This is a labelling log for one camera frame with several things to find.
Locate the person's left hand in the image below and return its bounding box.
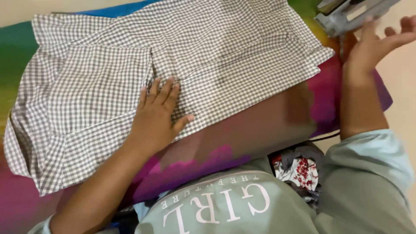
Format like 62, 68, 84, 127
128, 77, 195, 157

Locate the person's right hand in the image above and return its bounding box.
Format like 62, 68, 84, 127
344, 16, 416, 78

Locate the grey white checked shirt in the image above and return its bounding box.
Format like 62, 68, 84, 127
3, 0, 335, 197

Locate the grey clothes iron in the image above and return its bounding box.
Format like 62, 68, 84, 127
314, 0, 402, 38

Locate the heap of mixed clothes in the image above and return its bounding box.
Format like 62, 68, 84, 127
270, 142, 325, 212

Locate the rainbow coloured ironing board cover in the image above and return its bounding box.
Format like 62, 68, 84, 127
0, 0, 393, 234

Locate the person's green printed shirt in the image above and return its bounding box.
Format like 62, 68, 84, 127
28, 129, 416, 234

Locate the black iron cable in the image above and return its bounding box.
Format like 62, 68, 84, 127
309, 132, 340, 142

